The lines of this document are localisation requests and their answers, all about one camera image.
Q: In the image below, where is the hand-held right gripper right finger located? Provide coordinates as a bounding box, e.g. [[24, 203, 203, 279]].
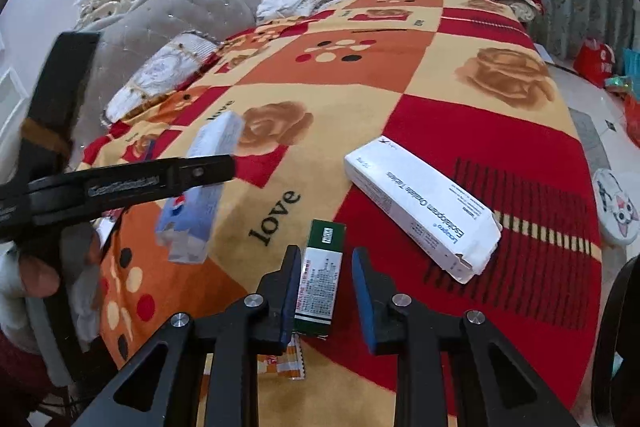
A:
[[351, 247, 581, 427]]

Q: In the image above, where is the red plastic bag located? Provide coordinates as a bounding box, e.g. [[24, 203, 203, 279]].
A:
[[624, 94, 640, 134]]

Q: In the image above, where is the red gift bag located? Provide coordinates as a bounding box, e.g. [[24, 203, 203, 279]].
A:
[[571, 37, 617, 88]]

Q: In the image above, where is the blue white medicine box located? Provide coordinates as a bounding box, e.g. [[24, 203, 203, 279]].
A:
[[154, 111, 245, 266]]

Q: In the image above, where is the black trash bin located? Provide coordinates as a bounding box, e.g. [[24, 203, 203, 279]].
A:
[[592, 254, 640, 427]]

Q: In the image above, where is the grey rug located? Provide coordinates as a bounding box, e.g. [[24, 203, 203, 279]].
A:
[[569, 107, 603, 170]]

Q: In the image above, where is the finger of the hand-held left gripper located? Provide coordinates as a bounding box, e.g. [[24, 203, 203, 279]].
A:
[[165, 153, 237, 196]]

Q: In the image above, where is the large white medicine box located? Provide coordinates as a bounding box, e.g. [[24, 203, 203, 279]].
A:
[[344, 136, 502, 284]]

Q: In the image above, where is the blue shopping bag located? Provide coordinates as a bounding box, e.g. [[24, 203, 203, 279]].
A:
[[621, 48, 640, 78]]

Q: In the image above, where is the orange white wrapper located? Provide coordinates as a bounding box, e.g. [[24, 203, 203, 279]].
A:
[[256, 333, 307, 381]]

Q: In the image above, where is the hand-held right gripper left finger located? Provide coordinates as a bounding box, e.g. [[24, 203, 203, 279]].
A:
[[85, 244, 303, 427]]

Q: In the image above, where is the printed checkered blanket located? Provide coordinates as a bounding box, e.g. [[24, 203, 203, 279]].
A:
[[75, 0, 604, 427]]

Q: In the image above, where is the beige rolled blanket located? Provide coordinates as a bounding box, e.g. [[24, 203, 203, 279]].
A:
[[507, 2, 543, 25]]

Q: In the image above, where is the person's left hand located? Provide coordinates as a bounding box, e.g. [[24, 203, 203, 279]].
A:
[[0, 227, 107, 350]]

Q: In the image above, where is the green white medicine box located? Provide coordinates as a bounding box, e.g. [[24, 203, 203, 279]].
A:
[[292, 219, 347, 338]]

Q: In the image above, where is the beige tufted bed headboard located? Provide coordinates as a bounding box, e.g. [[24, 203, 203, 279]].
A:
[[74, 0, 289, 54]]

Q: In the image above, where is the cat print round stool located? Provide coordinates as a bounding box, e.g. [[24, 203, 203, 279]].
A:
[[591, 167, 640, 246]]

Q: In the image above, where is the round embroidered cushion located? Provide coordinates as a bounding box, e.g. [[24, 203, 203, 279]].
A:
[[102, 32, 222, 124]]

